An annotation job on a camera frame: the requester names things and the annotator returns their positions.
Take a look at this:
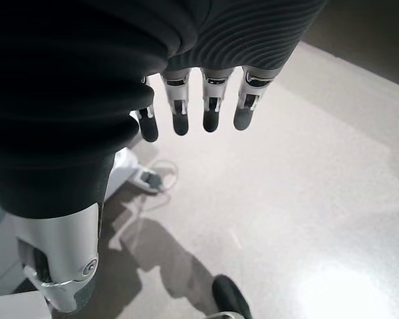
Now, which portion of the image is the cart caster with brake pedal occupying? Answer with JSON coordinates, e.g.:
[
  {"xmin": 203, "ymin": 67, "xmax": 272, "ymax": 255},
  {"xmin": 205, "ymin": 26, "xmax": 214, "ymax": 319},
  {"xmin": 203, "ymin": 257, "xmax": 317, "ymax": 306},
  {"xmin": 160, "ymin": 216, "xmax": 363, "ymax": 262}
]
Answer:
[{"xmin": 131, "ymin": 165, "xmax": 164, "ymax": 193}]

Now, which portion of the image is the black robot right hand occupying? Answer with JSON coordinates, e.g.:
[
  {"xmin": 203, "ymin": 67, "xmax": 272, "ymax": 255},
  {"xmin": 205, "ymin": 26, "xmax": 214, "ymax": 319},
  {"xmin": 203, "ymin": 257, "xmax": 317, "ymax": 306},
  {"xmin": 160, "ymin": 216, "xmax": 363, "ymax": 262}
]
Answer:
[{"xmin": 0, "ymin": 0, "xmax": 327, "ymax": 315}]

